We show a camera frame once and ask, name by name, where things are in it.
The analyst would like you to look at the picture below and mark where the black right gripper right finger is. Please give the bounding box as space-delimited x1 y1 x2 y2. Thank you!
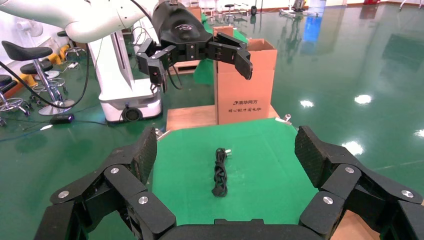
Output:
294 125 424 240

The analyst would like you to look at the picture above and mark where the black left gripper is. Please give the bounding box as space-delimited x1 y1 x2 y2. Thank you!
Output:
136 0 254 94

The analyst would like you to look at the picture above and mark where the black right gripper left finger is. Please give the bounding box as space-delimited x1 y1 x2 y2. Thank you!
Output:
34 126 177 240

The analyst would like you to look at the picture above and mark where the black power cable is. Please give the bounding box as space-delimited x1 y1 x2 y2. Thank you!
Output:
211 147 232 198

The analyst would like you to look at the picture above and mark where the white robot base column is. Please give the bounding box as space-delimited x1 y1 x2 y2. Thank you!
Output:
87 30 164 124

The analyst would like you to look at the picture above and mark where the tall printed cardboard box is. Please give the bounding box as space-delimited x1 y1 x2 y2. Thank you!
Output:
212 25 278 126

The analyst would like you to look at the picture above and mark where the wooden pallet crate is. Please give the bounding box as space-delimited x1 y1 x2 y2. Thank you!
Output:
168 59 202 76

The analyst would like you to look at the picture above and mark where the metal binder clip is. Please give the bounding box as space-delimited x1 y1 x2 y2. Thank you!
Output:
274 113 293 126
154 128 172 142

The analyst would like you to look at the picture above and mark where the green table cloth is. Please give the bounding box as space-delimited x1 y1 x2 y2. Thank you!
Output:
150 117 321 226

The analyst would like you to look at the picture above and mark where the black power adapter brick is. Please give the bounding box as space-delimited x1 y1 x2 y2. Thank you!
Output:
49 113 75 126

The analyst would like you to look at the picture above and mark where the yellow plastic base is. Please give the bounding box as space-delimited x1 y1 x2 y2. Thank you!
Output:
46 44 71 66

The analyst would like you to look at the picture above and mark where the black saddle seat stool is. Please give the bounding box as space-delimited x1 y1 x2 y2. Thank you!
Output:
1 40 77 117

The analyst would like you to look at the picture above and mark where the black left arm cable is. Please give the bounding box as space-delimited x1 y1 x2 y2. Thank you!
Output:
0 42 91 110

